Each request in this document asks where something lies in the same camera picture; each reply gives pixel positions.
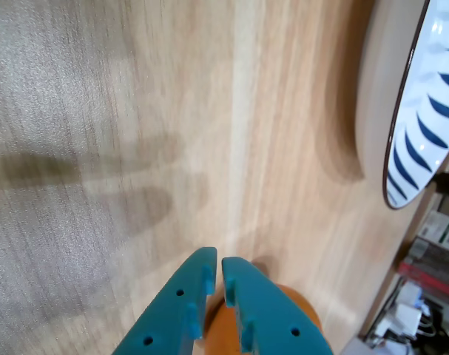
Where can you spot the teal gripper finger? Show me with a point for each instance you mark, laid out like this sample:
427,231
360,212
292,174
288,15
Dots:
165,318
272,318

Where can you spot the orange fruit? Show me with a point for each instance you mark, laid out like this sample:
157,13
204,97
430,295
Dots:
220,329

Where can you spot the white plate blue leaf pattern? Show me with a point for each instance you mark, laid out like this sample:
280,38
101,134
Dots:
424,111

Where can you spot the white power adapter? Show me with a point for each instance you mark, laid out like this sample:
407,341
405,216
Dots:
405,316
409,294

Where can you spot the red flat box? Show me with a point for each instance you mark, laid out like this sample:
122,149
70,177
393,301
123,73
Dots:
427,275

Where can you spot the white green cardboard box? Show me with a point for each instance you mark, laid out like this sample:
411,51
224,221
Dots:
438,227

